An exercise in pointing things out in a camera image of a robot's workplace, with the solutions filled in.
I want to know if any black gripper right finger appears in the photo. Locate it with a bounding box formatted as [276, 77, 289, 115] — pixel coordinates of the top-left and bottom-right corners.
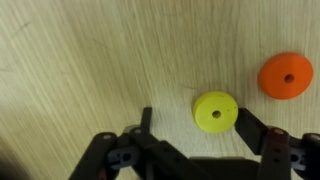
[235, 108, 320, 180]

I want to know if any orange round block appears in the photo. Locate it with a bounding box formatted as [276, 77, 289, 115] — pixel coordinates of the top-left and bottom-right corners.
[258, 52, 314, 100]

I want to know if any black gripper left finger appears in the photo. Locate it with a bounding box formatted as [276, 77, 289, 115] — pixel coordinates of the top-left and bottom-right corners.
[68, 107, 211, 180]

